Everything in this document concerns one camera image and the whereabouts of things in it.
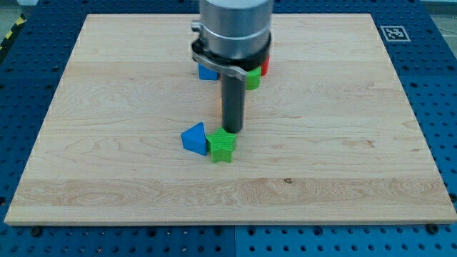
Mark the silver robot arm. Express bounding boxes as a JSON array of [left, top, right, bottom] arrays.
[[191, 0, 273, 82]]

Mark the blue triangle block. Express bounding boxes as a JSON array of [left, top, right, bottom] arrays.
[[181, 122, 207, 156]]

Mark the green star block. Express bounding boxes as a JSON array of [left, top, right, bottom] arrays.
[[206, 127, 236, 163]]

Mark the white fiducial marker tag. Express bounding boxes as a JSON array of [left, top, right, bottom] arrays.
[[381, 25, 410, 42]]

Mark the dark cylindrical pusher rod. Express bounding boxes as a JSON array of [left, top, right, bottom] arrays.
[[221, 74, 246, 133]]

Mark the wooden board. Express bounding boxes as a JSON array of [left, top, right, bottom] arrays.
[[5, 14, 456, 226]]

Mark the black yellow hazard tape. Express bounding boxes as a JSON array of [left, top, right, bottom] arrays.
[[1, 13, 27, 52]]

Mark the blue cube block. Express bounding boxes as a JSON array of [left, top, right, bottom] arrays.
[[198, 63, 219, 81]]

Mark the green round block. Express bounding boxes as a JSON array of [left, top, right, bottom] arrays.
[[246, 66, 261, 90]]

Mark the red block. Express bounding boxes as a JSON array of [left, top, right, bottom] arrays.
[[261, 56, 270, 76]]

